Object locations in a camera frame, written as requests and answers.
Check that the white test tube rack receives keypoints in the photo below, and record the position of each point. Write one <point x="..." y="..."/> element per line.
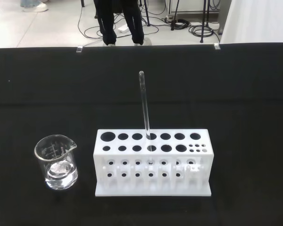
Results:
<point x="153" y="188"/>

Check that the white power adapter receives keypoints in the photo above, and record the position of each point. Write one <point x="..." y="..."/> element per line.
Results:
<point x="123" y="28"/>

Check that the clear cloth clip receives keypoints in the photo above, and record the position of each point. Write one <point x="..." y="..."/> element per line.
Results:
<point x="216" y="46"/>
<point x="79" y="49"/>

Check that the person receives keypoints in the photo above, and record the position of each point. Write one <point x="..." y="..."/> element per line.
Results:
<point x="36" y="7"/>
<point x="107" y="26"/>

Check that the glass beaker with water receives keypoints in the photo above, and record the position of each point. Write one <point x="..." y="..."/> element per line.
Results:
<point x="59" y="174"/>

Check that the black table cloth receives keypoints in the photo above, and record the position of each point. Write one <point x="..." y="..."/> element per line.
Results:
<point x="37" y="99"/>

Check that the black tripod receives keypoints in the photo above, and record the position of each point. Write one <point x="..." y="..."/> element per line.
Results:
<point x="204" y="21"/>

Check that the white panel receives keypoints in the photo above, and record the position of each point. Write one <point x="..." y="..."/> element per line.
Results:
<point x="257" y="21"/>

